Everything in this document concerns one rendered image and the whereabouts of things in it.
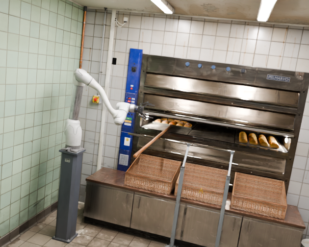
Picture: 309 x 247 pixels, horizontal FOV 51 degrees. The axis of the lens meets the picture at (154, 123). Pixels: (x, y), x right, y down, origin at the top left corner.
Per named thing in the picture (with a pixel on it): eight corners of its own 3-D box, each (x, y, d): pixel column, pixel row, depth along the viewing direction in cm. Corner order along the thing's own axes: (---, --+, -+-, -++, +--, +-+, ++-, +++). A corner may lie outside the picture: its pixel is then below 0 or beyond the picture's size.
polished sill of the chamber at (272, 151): (140, 130, 418) (141, 126, 417) (287, 155, 376) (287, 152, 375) (139, 130, 412) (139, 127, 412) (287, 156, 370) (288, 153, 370)
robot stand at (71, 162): (51, 239, 349) (58, 149, 332) (62, 230, 369) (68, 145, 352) (68, 243, 344) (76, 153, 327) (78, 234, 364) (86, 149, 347)
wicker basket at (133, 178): (137, 173, 419) (139, 152, 415) (179, 182, 405) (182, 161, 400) (123, 185, 373) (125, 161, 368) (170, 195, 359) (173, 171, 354)
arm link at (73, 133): (65, 146, 328) (67, 125, 325) (64, 141, 345) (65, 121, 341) (82, 146, 334) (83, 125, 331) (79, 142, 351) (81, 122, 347)
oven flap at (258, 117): (142, 107, 407) (145, 92, 410) (292, 131, 365) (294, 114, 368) (141, 106, 402) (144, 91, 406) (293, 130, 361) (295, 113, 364)
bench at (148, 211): (100, 207, 441) (104, 166, 431) (287, 251, 385) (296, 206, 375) (80, 224, 387) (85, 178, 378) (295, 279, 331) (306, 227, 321)
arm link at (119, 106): (132, 107, 360) (128, 116, 352) (118, 105, 363) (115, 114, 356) (130, 101, 352) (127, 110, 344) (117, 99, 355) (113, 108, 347)
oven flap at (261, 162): (137, 147, 415) (140, 132, 419) (284, 174, 373) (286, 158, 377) (136, 146, 411) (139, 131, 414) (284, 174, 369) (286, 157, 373)
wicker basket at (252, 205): (231, 192, 391) (235, 171, 386) (280, 203, 377) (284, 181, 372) (229, 208, 345) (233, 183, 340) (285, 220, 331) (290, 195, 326)
